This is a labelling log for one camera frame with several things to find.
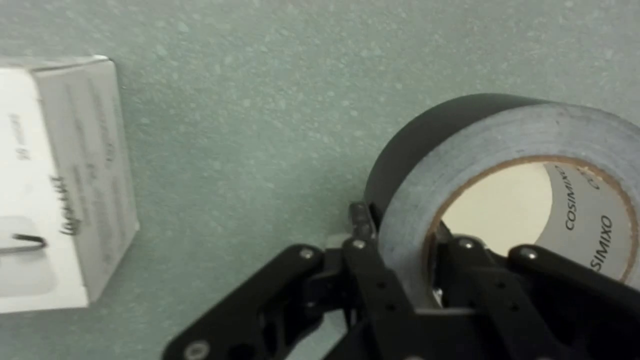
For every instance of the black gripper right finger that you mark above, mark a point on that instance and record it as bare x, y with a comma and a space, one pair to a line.
529, 304

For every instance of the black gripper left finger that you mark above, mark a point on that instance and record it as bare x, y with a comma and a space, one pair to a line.
283, 303

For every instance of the black masking tape roll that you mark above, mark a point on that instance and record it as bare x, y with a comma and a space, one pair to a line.
588, 159

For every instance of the white cardboard box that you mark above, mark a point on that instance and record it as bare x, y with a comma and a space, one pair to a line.
67, 196

